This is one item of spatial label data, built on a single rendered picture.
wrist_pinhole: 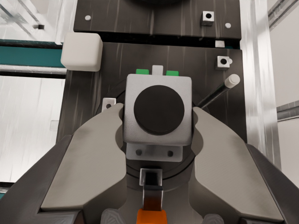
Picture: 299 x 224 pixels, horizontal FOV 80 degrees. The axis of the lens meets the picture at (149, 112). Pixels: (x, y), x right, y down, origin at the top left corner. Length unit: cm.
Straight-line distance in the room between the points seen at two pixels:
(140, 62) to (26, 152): 22
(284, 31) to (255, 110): 26
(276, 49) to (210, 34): 22
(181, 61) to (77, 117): 16
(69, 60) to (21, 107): 13
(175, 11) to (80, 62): 15
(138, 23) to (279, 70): 30
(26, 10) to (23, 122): 16
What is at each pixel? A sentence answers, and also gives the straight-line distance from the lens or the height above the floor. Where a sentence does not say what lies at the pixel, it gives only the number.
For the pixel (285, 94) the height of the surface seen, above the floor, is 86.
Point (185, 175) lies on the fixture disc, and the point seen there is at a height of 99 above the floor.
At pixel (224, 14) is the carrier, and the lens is 32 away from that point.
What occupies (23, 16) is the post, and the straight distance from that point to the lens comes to 31.
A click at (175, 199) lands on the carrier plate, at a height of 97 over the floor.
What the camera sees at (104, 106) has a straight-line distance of 20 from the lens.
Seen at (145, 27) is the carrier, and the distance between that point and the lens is 28.
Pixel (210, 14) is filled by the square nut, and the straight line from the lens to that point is 30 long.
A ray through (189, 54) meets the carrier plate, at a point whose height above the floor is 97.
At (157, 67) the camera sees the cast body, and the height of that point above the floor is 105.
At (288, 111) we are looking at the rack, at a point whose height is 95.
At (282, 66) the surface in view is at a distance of 46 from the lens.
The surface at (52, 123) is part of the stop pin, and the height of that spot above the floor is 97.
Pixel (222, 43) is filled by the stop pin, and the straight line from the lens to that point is 29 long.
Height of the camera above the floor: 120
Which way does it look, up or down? 79 degrees down
